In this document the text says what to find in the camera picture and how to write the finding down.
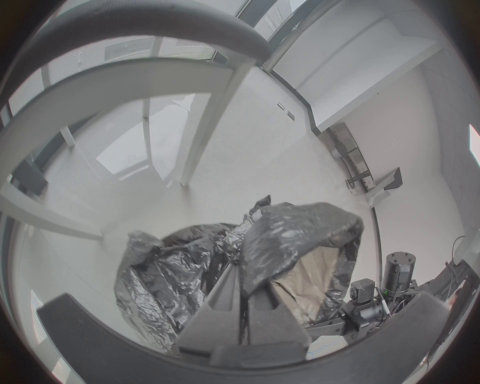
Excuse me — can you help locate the dark grey white-framed chair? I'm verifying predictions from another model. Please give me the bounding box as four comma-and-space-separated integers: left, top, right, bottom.
0, 0, 272, 241

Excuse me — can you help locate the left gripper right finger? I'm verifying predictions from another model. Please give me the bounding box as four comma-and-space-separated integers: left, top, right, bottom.
247, 283, 313, 348

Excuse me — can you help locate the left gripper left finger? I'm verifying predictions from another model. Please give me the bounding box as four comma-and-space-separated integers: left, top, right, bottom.
176, 262, 244, 358

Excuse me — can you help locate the metal shelf rack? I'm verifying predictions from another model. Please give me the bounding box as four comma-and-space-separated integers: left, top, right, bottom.
328, 124, 377, 194

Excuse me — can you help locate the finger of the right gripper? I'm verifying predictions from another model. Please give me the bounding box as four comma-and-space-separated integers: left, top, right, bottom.
305, 317, 346, 336

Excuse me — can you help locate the beige trash bin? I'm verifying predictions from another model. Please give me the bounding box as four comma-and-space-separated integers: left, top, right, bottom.
270, 245, 349, 325

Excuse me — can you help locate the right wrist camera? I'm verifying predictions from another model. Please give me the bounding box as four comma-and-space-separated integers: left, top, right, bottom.
350, 278, 377, 304

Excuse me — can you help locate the black plastic bag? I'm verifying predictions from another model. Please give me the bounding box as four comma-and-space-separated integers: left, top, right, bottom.
114, 195, 365, 355

